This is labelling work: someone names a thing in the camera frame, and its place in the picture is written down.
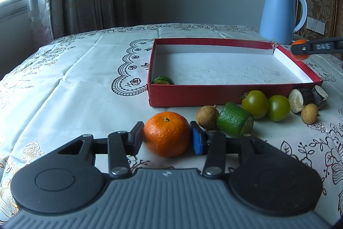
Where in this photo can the red shallow cardboard box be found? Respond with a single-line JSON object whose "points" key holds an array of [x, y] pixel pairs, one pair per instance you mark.
{"points": [[213, 71]]}

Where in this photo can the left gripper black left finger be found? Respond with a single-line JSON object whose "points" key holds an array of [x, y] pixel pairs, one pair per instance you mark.
{"points": [[131, 140]]}

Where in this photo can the large orange mandarin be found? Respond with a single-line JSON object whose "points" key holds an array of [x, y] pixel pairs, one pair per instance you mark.
{"points": [[167, 134]]}

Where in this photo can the brown longan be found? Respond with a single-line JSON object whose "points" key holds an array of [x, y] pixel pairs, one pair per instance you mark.
{"points": [[309, 114], [207, 117]]}

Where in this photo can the green cucumber chunk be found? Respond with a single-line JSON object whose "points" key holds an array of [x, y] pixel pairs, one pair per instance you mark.
{"points": [[234, 120]]}

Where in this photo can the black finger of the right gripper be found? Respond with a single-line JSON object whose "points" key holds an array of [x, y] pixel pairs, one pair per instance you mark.
{"points": [[324, 46]]}

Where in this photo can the green tomato with stem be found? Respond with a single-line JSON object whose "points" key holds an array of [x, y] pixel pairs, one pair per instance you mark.
{"points": [[256, 103]]}

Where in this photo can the white wall switch panel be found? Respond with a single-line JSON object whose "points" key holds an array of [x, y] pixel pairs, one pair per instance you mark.
{"points": [[315, 25]]}

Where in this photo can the light blue electric kettle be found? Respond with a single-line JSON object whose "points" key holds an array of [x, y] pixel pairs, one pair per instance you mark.
{"points": [[281, 19]]}

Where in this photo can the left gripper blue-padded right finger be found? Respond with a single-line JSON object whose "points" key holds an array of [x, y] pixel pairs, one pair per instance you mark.
{"points": [[202, 140]]}

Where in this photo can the white patterned tablecloth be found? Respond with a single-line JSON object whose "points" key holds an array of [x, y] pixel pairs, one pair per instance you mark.
{"points": [[95, 83]]}

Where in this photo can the small green cucumber end piece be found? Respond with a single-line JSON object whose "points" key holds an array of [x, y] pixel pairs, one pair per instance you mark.
{"points": [[163, 80]]}

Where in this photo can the small orange mandarin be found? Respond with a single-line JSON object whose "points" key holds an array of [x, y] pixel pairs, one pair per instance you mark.
{"points": [[298, 50]]}

